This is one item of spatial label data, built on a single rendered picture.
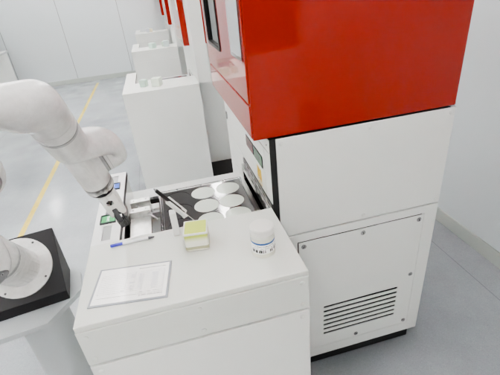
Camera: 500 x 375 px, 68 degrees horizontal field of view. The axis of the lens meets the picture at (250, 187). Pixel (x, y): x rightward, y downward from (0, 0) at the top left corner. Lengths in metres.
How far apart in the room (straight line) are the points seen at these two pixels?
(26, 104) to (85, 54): 8.65
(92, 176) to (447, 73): 1.17
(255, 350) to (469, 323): 1.43
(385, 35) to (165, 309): 1.01
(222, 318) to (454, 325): 1.52
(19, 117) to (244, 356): 0.88
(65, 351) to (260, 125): 1.04
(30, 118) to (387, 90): 1.03
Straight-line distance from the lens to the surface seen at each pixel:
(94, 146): 0.97
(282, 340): 1.22
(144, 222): 1.52
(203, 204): 1.51
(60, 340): 1.52
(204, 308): 1.04
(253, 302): 1.07
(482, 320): 2.41
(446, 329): 2.30
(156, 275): 1.11
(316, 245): 1.48
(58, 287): 1.38
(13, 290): 1.40
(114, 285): 1.13
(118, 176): 1.77
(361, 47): 1.25
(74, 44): 9.38
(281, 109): 1.18
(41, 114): 0.75
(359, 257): 1.63
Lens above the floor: 1.67
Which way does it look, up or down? 29 degrees down
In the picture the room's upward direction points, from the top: 6 degrees counter-clockwise
